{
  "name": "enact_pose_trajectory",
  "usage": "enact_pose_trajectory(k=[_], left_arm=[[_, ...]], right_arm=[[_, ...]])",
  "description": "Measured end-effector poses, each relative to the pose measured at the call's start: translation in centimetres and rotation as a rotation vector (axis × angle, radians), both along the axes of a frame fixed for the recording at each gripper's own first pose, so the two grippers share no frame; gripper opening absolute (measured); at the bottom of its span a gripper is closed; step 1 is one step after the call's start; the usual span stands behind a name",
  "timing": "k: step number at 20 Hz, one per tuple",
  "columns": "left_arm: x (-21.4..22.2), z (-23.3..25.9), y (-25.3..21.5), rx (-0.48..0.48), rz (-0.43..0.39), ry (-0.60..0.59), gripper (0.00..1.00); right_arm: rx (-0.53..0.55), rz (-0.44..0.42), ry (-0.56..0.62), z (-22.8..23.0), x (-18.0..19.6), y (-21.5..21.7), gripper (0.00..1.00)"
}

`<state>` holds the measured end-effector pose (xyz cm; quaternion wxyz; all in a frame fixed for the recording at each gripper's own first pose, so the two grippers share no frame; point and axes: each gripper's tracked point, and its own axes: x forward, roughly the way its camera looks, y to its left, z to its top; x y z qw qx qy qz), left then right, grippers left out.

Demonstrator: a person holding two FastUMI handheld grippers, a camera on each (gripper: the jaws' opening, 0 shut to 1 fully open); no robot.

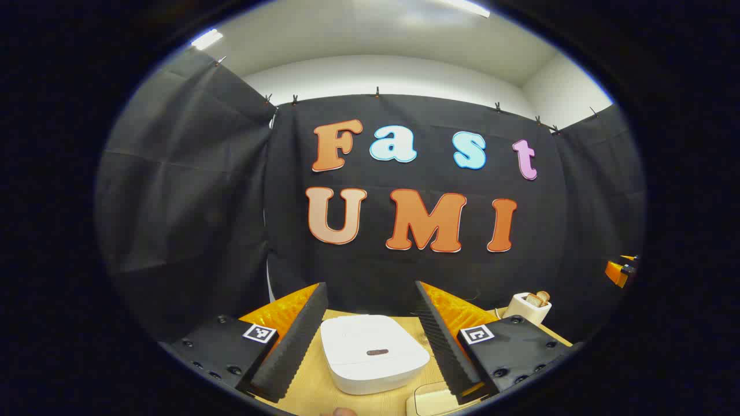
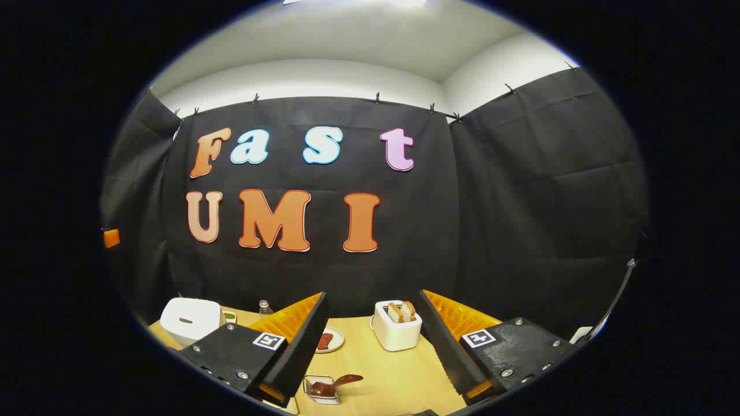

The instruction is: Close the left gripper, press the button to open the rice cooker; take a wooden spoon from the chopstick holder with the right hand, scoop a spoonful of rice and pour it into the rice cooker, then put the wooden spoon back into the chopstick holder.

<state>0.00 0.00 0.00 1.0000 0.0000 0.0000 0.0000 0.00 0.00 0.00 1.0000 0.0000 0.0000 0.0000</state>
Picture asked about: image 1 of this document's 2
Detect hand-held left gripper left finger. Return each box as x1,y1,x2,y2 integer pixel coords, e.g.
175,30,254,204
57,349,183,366
159,282,329,404

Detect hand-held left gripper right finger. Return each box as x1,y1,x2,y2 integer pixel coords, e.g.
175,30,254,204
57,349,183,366
414,281,574,405

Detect white rice cooker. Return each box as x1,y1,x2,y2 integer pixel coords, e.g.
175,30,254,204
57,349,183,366
320,314,431,396

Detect cream rectangular container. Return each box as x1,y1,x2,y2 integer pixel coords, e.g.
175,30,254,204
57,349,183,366
406,381,487,416

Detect white toaster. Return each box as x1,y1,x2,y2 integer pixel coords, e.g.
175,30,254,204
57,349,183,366
502,292,552,326

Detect black backdrop cloth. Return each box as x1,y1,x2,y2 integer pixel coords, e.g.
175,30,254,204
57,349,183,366
95,49,645,341

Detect row of black cloth clips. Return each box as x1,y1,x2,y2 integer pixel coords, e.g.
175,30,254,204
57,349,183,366
215,56,599,135

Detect ceiling light panel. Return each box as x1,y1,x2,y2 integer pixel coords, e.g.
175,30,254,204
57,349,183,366
191,29,224,51

